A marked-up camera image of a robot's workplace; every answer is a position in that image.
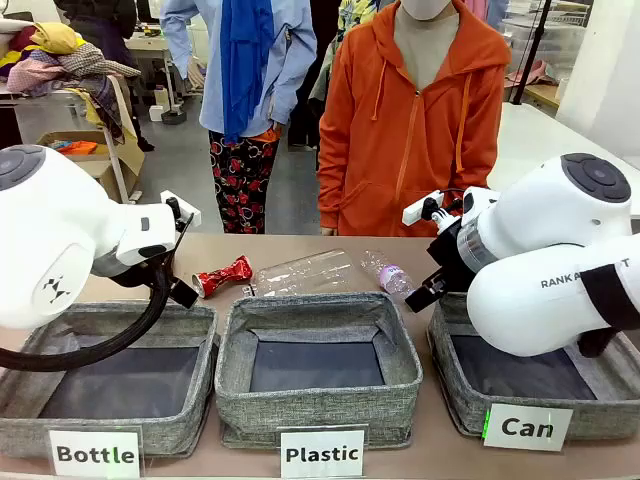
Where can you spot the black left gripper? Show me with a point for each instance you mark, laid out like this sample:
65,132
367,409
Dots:
131,272

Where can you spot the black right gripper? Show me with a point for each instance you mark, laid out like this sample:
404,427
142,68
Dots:
450,250

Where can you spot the small bottle pink label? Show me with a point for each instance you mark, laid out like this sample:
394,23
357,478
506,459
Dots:
392,277

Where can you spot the large clear plastic bottle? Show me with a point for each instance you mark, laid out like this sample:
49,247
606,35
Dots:
305,272

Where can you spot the person's right forearm orange sleeve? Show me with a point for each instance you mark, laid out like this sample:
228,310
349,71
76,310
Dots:
332,175

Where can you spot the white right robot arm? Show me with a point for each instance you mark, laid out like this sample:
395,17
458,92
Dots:
540,260

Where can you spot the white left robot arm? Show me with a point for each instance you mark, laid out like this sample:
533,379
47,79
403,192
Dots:
55,235

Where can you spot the person's left forearm orange sleeve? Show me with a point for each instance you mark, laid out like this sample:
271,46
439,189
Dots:
477,150

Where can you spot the crushed red can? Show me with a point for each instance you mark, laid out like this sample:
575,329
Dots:
222,276

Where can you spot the grey basket labelled Can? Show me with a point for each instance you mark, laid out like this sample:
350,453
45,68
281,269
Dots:
465,395

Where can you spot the grey basket labelled Plastic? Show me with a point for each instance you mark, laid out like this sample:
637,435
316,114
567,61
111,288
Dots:
320,405

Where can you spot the white Can label sign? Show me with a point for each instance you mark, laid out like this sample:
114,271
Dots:
527,427

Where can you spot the grey basket labelled Bottle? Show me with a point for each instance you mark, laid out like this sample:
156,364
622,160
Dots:
30,430

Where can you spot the person's right hand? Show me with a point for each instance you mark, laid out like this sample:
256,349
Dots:
328,231

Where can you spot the open cardboard box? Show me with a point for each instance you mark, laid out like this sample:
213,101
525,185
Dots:
107,160

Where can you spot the person in orange hoodie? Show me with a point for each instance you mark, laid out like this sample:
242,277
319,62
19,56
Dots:
400,130

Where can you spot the orange cloth in box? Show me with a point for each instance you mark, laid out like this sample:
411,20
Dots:
77,147

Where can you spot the white Bottle label sign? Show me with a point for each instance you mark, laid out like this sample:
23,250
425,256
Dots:
95,454

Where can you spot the white Plastic label sign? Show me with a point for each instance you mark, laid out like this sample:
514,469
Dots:
322,454

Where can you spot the blue scarf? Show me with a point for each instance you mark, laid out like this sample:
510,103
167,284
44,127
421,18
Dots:
245,70

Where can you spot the pink cloth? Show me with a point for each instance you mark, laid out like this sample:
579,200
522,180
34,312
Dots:
532,75

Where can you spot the white background desk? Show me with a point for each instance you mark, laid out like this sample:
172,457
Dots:
150,50

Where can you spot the person in blue shirt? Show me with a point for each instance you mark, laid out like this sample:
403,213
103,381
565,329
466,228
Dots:
295,60

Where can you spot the pile of colourful clothes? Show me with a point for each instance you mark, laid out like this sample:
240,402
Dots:
60,60

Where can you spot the black pole stand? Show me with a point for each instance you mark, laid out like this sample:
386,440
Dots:
532,50

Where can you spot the person in dark clothes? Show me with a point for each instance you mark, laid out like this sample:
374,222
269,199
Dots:
105,25

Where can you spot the clear plastic storage drawers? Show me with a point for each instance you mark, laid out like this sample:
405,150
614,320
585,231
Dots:
545,40

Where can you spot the white face mask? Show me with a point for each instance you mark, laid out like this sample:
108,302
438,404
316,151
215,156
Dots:
425,7

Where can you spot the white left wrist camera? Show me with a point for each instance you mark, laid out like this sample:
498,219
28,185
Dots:
186,210

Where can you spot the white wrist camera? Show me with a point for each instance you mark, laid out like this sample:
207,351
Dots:
186,210
420,210

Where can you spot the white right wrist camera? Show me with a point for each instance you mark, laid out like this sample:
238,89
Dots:
420,210

